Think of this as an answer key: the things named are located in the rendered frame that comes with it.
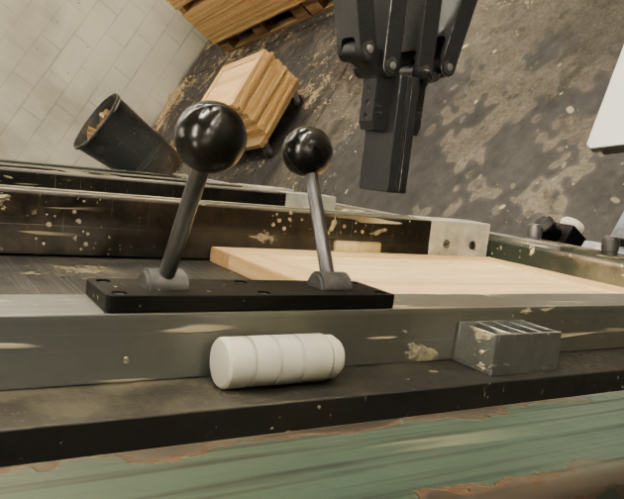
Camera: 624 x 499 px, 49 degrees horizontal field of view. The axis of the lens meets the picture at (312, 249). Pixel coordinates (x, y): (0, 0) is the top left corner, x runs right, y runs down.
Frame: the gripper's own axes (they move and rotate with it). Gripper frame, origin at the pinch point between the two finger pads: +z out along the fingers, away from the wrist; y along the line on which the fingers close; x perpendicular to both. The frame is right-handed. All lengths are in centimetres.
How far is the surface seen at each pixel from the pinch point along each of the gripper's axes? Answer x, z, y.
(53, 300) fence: 5.2, 11.6, -18.1
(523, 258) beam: 37, 13, 57
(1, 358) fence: 2.0, 13.8, -21.2
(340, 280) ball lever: 3.6, 9.9, 0.1
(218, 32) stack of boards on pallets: 514, -99, 204
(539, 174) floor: 135, -4, 172
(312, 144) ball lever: 7.7, 0.9, -0.7
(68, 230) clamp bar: 44.5, 12.5, -8.9
